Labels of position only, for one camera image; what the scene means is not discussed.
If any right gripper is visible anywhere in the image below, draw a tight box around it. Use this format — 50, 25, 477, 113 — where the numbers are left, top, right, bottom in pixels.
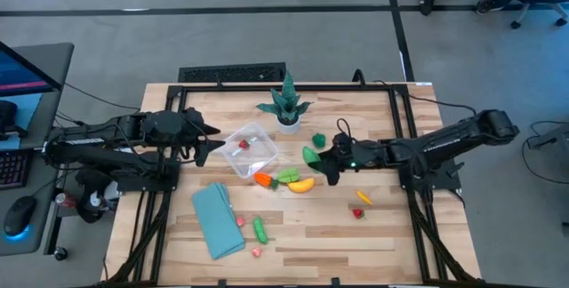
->
313, 131, 357, 187

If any grey office desk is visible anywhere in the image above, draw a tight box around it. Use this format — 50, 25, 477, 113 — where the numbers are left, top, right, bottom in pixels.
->
0, 42, 76, 256

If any black computer keyboard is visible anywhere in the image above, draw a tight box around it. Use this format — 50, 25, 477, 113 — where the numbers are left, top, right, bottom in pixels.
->
0, 149, 31, 191

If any black computer mouse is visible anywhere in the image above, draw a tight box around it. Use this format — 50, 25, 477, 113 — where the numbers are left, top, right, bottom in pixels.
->
3, 195, 38, 238

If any computer monitor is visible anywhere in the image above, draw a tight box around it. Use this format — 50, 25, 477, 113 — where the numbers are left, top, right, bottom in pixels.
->
0, 41, 63, 98

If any folded teal cloth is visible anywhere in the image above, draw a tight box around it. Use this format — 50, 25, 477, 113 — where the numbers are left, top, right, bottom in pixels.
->
190, 181, 246, 261

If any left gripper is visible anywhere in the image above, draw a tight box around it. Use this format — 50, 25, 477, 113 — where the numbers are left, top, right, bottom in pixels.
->
180, 107, 227, 168

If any black monitor stand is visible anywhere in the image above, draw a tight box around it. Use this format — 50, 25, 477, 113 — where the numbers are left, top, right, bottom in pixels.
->
0, 100, 28, 141

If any grey metal floor stand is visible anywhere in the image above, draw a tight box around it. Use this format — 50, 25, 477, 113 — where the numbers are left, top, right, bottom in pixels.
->
526, 122, 569, 151

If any yellow toy banana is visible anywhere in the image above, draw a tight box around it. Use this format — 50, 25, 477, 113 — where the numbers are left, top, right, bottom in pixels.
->
286, 177, 316, 194

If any light green toy lettuce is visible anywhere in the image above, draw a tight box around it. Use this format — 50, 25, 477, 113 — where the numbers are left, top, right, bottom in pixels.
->
276, 167, 301, 184

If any black floor vent grille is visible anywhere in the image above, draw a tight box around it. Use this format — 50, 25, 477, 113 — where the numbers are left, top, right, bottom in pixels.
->
178, 61, 287, 84

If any green toy cucumber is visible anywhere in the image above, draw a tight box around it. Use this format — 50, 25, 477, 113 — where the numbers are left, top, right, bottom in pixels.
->
252, 216, 269, 245

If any clear plastic tupperware container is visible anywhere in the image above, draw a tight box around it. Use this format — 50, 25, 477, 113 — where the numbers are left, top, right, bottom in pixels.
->
220, 122, 281, 180

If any black and white bottle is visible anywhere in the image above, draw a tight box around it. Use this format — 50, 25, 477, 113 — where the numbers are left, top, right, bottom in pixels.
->
77, 180, 120, 225

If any green toy corn husk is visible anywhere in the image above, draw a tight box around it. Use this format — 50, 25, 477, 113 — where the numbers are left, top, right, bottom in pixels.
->
302, 145, 322, 172

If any black table power cable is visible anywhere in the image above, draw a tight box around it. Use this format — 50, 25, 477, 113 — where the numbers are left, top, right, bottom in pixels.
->
351, 68, 479, 116

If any black monitor cable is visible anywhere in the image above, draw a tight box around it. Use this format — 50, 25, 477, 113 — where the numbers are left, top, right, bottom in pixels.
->
64, 82, 141, 112

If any orange toy carrot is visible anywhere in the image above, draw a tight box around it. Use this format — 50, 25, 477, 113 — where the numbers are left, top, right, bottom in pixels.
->
252, 172, 280, 190

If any black desk leg caster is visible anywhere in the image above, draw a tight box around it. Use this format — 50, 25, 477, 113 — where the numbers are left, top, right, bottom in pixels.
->
43, 210, 70, 262

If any green plant in white pot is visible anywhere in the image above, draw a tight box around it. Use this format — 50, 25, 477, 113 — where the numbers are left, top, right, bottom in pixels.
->
256, 70, 313, 136

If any red drink can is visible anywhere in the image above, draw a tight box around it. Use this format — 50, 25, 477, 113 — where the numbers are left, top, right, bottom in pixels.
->
53, 192, 79, 209

